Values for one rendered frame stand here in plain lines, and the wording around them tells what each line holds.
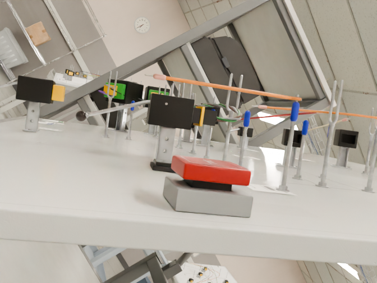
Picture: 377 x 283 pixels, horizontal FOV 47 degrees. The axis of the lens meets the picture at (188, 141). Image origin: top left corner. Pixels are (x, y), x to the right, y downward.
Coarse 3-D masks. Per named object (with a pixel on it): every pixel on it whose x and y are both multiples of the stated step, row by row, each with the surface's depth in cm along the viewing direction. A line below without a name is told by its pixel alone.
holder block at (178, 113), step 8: (152, 96) 55; (160, 96) 55; (168, 96) 55; (152, 104) 55; (160, 104) 55; (168, 104) 55; (176, 104) 55; (184, 104) 55; (192, 104) 55; (152, 112) 55; (160, 112) 55; (168, 112) 55; (176, 112) 55; (184, 112) 55; (192, 112) 56; (152, 120) 55; (160, 120) 55; (168, 120) 55; (176, 120) 55; (184, 120) 55; (184, 128) 56
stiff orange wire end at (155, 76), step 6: (156, 78) 44; (162, 78) 44; (168, 78) 44; (174, 78) 44; (198, 84) 45; (204, 84) 45; (210, 84) 45; (216, 84) 45; (234, 90) 45; (240, 90) 45; (246, 90) 46; (252, 90) 46; (270, 96) 46; (276, 96) 46; (282, 96) 46; (288, 96) 47
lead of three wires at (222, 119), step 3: (231, 108) 66; (234, 108) 65; (234, 111) 65; (237, 111) 64; (237, 114) 63; (240, 114) 62; (219, 117) 58; (222, 117) 59; (225, 117) 59; (228, 117) 59; (231, 117) 59; (234, 117) 60; (237, 117) 60; (240, 117) 61; (219, 120) 59; (222, 120) 59; (225, 120) 59; (228, 120) 59; (231, 120) 59; (234, 120) 60
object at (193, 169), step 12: (180, 156) 34; (180, 168) 31; (192, 168) 30; (204, 168) 30; (216, 168) 30; (228, 168) 30; (240, 168) 31; (192, 180) 31; (204, 180) 30; (216, 180) 30; (228, 180) 31; (240, 180) 31
